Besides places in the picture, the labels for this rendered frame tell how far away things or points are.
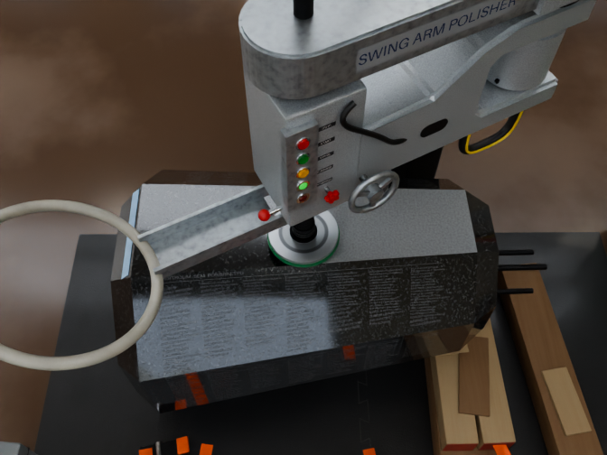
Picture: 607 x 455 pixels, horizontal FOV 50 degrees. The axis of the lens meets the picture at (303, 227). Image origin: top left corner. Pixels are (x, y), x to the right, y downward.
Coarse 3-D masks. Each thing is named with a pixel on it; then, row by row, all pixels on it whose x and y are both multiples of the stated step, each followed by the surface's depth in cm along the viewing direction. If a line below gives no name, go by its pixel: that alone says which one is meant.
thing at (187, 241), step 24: (264, 192) 179; (192, 216) 171; (216, 216) 176; (240, 216) 177; (144, 240) 169; (168, 240) 172; (192, 240) 172; (216, 240) 172; (240, 240) 171; (168, 264) 163; (192, 264) 168
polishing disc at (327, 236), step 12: (324, 216) 200; (288, 228) 197; (324, 228) 197; (336, 228) 197; (276, 240) 195; (288, 240) 195; (324, 240) 195; (336, 240) 195; (276, 252) 193; (288, 252) 193; (300, 252) 193; (312, 252) 193; (324, 252) 193; (300, 264) 192
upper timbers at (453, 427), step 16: (480, 336) 248; (496, 352) 245; (432, 368) 250; (448, 368) 242; (496, 368) 242; (448, 384) 239; (496, 384) 239; (448, 400) 235; (496, 400) 235; (448, 416) 232; (464, 416) 232; (480, 416) 232; (496, 416) 232; (448, 432) 229; (464, 432) 229; (480, 432) 231; (496, 432) 229; (512, 432) 229; (448, 448) 232; (464, 448) 232; (480, 448) 233
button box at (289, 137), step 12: (312, 120) 137; (288, 132) 135; (300, 132) 135; (312, 132) 137; (288, 144) 137; (312, 144) 141; (288, 156) 140; (312, 156) 144; (288, 168) 143; (300, 168) 146; (312, 168) 148; (288, 180) 147; (300, 180) 149; (312, 180) 152; (288, 192) 151; (300, 192) 154; (312, 192) 156; (288, 204) 155; (300, 204) 158
